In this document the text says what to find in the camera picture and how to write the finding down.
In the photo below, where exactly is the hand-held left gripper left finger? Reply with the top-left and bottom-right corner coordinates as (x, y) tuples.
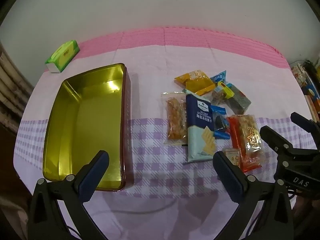
(28, 150), (110, 240)

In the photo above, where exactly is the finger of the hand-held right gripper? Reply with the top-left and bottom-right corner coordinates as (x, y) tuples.
(259, 125), (300, 157)
(290, 112), (320, 150)

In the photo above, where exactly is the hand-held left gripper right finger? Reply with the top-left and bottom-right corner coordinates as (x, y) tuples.
(212, 151), (295, 240)

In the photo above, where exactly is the small beige snack packet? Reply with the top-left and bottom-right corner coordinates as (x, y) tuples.
(222, 148), (242, 169)

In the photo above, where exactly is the clear pastry packet gold print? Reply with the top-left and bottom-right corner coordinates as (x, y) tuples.
(235, 114), (266, 172)

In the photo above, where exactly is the dark green snack packet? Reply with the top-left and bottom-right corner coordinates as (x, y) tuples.
(225, 84), (252, 114)

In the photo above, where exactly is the blue cookie packet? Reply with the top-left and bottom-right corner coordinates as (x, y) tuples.
(210, 105), (230, 139)

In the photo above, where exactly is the gold metal tin box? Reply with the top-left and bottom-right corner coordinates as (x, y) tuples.
(42, 63), (135, 192)

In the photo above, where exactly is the clear packet of fried pastry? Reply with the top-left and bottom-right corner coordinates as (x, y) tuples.
(161, 91), (188, 146)

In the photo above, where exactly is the pile of assorted goods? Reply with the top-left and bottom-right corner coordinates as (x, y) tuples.
(290, 60), (320, 122)

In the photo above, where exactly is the blue cracker packet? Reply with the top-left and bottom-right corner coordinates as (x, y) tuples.
(185, 92), (217, 163)

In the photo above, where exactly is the pink and purple checked tablecloth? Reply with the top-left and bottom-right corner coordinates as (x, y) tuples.
(14, 26), (320, 240)

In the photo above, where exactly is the small blue snack packet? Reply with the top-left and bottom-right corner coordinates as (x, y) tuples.
(210, 70), (227, 84)

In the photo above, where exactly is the green tissue box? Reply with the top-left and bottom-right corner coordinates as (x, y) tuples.
(44, 40), (80, 73)

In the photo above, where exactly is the beige patterned curtain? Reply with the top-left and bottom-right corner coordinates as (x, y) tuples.
(0, 40), (35, 130)

